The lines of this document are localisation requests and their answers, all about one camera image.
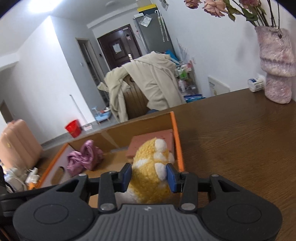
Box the red plastic bucket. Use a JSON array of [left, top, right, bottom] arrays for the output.
[[65, 120, 82, 138]]

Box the red cardboard box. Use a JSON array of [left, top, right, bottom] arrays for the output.
[[36, 111, 185, 188]]

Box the grey refrigerator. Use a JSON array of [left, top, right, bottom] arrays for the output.
[[133, 9, 175, 54]]

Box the yellow box on refrigerator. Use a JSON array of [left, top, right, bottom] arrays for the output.
[[137, 4, 157, 13]]

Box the yellow knitted plush toy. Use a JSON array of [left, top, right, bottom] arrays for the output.
[[126, 138, 175, 204]]

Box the beige jacket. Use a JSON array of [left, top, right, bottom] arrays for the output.
[[97, 51, 186, 123]]

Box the round ceiling lamp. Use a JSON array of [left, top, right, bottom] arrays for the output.
[[26, 0, 63, 15]]

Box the pink satin scrunchie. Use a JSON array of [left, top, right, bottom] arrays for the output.
[[67, 140, 104, 177]]

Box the white charger bundle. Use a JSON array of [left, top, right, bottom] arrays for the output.
[[4, 168, 40, 193]]

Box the brown wooden chair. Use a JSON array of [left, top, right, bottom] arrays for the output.
[[123, 75, 149, 120]]

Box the dark brown entrance door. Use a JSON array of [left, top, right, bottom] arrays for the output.
[[97, 25, 142, 70]]

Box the pink hard-shell suitcase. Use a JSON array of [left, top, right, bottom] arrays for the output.
[[1, 120, 43, 170]]

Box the pink textured vase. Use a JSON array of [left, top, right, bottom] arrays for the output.
[[255, 26, 295, 104]]

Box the dried pink flower bouquet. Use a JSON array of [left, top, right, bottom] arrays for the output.
[[184, 0, 280, 29]]

